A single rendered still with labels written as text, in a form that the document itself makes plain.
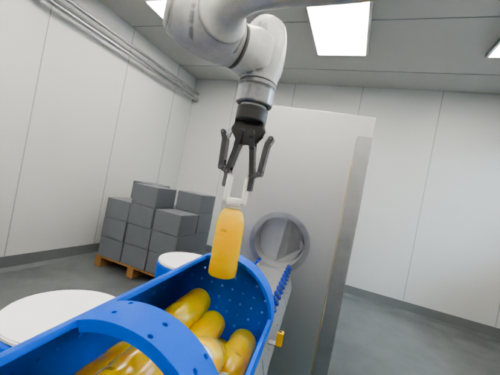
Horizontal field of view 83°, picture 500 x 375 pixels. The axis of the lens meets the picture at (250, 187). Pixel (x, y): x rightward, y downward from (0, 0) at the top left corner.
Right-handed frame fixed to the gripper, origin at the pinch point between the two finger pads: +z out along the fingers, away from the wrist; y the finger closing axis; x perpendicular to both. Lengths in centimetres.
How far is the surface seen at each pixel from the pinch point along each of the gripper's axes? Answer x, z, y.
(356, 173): -53, -15, -31
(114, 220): -255, 73, 232
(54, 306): 7, 37, 38
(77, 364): 25.2, 33.2, 13.6
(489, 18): -238, -203, -139
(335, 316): -54, 42, -34
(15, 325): 17, 37, 37
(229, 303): -9.9, 30.7, -1.3
